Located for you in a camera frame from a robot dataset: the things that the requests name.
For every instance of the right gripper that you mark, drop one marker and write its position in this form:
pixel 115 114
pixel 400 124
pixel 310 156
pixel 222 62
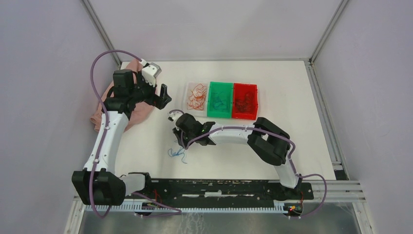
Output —
pixel 178 133

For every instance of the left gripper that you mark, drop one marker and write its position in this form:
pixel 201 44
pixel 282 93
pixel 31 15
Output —
pixel 159 102

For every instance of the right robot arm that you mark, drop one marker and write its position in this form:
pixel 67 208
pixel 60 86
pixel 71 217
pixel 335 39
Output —
pixel 269 142

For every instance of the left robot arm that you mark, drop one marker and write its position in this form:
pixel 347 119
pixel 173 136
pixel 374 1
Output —
pixel 96 183

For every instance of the clear plastic bin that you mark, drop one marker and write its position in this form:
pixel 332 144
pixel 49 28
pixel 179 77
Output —
pixel 195 98

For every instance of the green plastic bin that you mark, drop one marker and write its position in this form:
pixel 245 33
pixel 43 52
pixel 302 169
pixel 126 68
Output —
pixel 220 100

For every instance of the red plastic bin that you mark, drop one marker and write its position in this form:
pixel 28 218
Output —
pixel 245 101

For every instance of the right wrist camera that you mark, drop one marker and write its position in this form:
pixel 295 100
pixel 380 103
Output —
pixel 175 114

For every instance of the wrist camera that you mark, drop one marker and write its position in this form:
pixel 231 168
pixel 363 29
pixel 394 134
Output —
pixel 175 114
pixel 150 72

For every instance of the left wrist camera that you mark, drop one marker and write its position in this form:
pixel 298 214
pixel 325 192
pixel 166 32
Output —
pixel 150 72

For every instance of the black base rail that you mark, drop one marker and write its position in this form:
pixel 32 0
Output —
pixel 204 193

